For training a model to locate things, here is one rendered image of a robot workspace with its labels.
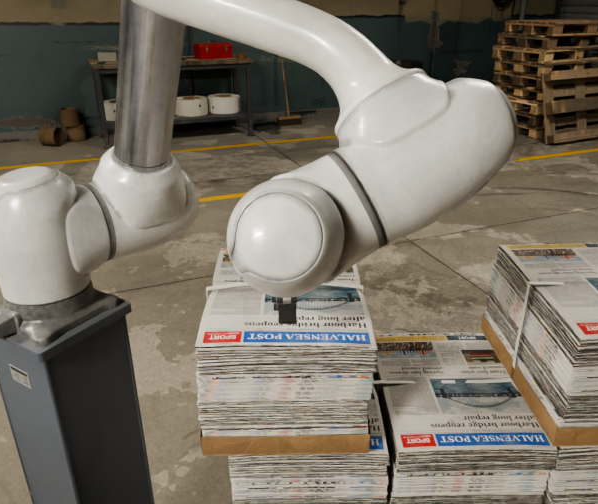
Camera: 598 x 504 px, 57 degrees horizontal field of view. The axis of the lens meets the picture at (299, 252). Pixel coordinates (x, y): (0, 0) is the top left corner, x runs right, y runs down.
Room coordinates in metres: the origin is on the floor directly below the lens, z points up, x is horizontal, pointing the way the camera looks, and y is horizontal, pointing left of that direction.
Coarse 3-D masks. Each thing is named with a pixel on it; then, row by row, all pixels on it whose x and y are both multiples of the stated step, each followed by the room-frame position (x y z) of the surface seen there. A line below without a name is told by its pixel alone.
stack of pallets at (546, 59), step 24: (528, 24) 6.96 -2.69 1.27; (552, 24) 6.62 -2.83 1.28; (576, 24) 6.96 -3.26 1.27; (504, 48) 7.14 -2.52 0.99; (528, 48) 6.90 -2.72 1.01; (552, 48) 6.63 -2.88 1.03; (576, 48) 6.80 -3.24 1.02; (504, 72) 7.13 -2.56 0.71; (528, 72) 6.91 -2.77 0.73; (528, 96) 6.93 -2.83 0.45; (528, 120) 6.66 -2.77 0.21
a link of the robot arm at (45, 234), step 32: (0, 192) 0.86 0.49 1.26; (32, 192) 0.86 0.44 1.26; (64, 192) 0.90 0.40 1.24; (0, 224) 0.84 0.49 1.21; (32, 224) 0.84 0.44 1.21; (64, 224) 0.87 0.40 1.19; (96, 224) 0.91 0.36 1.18; (0, 256) 0.84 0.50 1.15; (32, 256) 0.83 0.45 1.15; (64, 256) 0.86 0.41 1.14; (96, 256) 0.90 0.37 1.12; (32, 288) 0.83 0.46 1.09; (64, 288) 0.86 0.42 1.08
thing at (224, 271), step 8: (224, 248) 1.07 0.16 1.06; (224, 256) 1.02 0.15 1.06; (216, 264) 0.99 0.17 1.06; (224, 264) 0.99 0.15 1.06; (232, 264) 0.99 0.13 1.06; (216, 272) 0.95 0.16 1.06; (224, 272) 0.95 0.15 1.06; (232, 272) 0.95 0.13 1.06; (344, 272) 0.96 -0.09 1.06; (352, 272) 0.96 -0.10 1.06; (216, 280) 0.92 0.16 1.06; (224, 280) 0.92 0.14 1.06; (232, 280) 0.92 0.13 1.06; (240, 280) 0.92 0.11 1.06
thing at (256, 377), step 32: (224, 320) 0.77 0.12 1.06; (256, 320) 0.77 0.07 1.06; (320, 320) 0.78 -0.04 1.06; (352, 320) 0.78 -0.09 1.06; (224, 352) 0.70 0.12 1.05; (256, 352) 0.70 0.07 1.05; (288, 352) 0.70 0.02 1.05; (320, 352) 0.71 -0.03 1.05; (352, 352) 0.71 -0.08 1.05; (224, 384) 0.71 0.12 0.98; (256, 384) 0.71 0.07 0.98; (288, 384) 0.71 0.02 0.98; (320, 384) 0.71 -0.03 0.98; (352, 384) 0.72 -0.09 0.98; (224, 416) 0.71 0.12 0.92; (256, 416) 0.71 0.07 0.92; (288, 416) 0.71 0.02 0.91; (320, 416) 0.71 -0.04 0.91; (352, 416) 0.71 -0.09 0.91
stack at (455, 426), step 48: (384, 336) 1.08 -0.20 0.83; (432, 336) 1.08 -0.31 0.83; (480, 336) 1.08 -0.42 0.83; (384, 384) 0.91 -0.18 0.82; (432, 384) 0.90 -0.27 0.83; (480, 384) 0.90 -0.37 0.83; (384, 432) 0.77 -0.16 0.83; (432, 432) 0.77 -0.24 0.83; (480, 432) 0.77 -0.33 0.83; (528, 432) 0.77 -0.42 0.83; (240, 480) 0.72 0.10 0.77; (288, 480) 0.72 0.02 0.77; (336, 480) 0.72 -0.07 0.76; (384, 480) 0.72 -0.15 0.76; (432, 480) 0.73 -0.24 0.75; (480, 480) 0.73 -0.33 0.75; (528, 480) 0.73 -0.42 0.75; (576, 480) 0.73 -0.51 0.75
